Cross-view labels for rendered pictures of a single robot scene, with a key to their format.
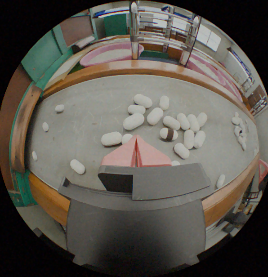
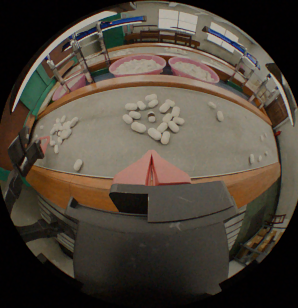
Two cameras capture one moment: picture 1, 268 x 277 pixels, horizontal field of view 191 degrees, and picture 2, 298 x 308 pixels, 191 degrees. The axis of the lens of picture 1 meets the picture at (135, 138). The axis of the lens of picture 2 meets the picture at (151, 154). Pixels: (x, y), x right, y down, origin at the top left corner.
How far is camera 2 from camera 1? 0.42 m
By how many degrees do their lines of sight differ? 1
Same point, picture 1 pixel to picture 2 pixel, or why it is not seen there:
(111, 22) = (107, 31)
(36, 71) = (31, 103)
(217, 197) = (74, 179)
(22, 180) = not seen: hidden behind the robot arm
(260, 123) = (286, 133)
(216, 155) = (80, 144)
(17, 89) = (21, 116)
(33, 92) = (31, 118)
